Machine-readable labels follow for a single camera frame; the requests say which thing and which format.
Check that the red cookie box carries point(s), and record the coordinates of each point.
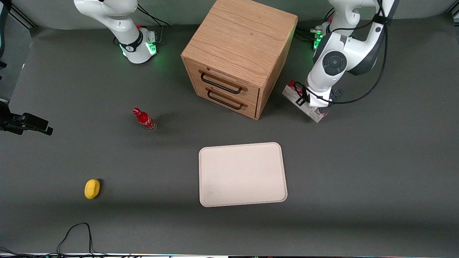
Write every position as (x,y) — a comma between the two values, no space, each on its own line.
(288,91)

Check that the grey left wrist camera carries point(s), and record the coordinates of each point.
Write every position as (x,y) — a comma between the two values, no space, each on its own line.
(323,111)

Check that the black metal frame rods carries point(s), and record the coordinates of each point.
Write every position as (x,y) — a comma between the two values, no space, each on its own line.
(23,18)

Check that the beige plastic tray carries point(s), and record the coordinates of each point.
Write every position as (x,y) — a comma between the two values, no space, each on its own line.
(236,175)

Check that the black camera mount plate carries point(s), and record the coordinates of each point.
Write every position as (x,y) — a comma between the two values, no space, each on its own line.
(335,98)

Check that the tall wooden drawer front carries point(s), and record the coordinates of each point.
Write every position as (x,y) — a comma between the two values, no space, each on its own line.
(252,94)

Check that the oak wooden drawer cabinet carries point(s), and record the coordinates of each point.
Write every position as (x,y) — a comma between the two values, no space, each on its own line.
(240,39)

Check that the yellow lemon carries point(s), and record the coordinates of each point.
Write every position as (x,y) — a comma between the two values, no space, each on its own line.
(91,189)

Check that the short wooden drawer front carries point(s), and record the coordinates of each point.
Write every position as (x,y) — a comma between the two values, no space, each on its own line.
(199,89)

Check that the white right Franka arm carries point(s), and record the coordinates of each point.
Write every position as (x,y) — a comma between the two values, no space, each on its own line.
(132,43)

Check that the red cola bottle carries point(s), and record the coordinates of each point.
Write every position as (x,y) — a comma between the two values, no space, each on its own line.
(144,119)

